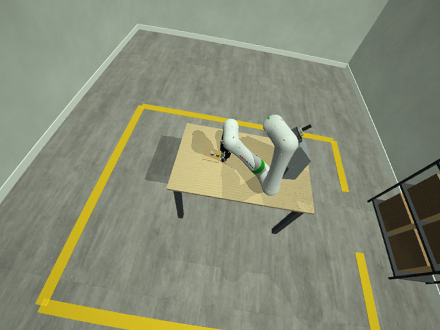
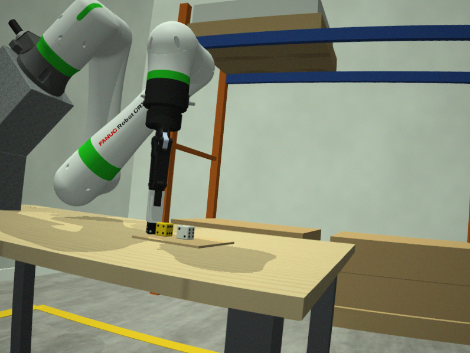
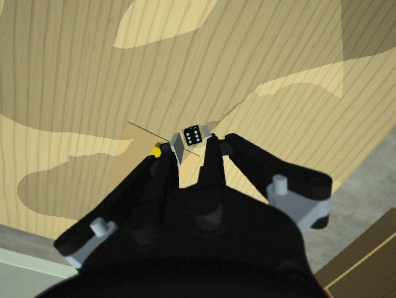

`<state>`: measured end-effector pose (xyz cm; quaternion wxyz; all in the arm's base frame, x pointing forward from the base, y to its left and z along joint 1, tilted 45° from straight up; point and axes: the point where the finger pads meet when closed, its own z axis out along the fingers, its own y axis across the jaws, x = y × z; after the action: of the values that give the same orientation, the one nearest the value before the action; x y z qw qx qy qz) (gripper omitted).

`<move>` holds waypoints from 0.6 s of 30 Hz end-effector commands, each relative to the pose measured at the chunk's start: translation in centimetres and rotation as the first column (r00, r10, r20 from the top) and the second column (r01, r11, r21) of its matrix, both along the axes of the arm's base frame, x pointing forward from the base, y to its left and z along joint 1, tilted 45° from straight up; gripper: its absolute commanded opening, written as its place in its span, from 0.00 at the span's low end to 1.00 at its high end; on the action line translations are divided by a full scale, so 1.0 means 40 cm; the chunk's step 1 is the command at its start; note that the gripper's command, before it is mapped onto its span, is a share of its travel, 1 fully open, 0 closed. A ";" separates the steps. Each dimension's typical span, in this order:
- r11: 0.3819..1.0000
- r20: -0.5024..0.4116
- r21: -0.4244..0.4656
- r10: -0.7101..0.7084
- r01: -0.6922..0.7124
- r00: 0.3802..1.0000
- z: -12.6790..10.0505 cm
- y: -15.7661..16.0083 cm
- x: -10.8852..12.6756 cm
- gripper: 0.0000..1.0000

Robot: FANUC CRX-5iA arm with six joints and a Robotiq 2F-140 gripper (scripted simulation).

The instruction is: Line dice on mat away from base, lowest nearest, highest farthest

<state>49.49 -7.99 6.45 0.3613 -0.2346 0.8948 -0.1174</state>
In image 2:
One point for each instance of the yellow die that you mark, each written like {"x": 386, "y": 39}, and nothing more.
{"x": 164, "y": 229}

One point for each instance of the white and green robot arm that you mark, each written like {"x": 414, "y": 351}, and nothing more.
{"x": 178, "y": 67}

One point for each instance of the black die with white pips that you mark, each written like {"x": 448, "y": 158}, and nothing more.
{"x": 151, "y": 228}

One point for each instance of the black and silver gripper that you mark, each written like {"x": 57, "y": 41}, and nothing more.
{"x": 161, "y": 120}

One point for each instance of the tan flat mat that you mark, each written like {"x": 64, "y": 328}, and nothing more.
{"x": 197, "y": 242}

